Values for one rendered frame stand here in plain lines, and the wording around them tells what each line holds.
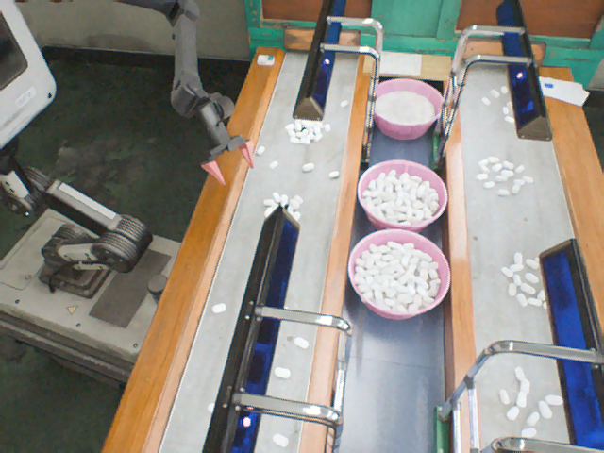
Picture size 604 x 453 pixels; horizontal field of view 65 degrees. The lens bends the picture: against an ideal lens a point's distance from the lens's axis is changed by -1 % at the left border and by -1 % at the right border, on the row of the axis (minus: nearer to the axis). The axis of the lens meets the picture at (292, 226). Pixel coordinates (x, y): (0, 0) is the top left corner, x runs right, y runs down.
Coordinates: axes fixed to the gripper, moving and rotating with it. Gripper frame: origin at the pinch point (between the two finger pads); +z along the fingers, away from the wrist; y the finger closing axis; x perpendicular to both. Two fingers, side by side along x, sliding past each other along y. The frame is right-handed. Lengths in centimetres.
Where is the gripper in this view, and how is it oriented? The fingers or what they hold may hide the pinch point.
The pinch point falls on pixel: (237, 174)
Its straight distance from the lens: 131.1
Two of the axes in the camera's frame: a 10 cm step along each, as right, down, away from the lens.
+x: 4.7, 0.7, -8.8
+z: 4.3, 8.5, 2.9
